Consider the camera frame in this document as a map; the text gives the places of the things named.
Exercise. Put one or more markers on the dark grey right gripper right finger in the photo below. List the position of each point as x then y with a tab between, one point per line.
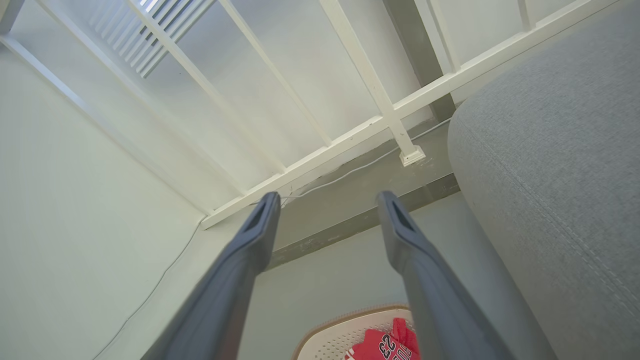
435	300

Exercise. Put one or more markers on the white perforated laundry basket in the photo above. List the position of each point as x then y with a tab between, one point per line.
330	340

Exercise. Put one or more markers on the grey fabric sofa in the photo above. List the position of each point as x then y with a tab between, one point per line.
560	175

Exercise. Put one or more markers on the white vertical window blinds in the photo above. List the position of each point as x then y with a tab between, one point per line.
145	45

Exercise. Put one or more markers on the white metal railing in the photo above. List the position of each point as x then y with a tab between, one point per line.
300	167

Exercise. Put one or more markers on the red basketball jersey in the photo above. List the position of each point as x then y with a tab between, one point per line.
380	346

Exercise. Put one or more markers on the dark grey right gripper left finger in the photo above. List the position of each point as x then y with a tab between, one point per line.
225	290

